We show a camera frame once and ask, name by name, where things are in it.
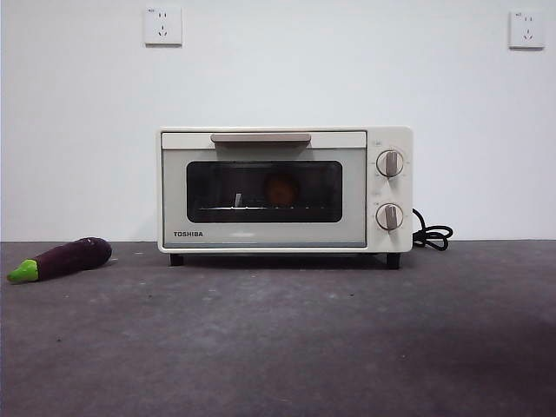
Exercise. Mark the brown potato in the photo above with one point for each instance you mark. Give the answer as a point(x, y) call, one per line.
point(282, 189)

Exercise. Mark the white toaster oven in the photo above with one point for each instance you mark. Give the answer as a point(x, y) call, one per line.
point(406, 191)

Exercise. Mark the beige oven knob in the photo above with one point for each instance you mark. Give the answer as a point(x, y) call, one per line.
point(389, 163)
point(389, 216)

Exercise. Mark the purple toy eggplant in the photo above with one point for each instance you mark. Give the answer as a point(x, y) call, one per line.
point(71, 259)

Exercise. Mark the white wall socket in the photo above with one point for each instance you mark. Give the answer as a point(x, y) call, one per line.
point(527, 29)
point(163, 27)

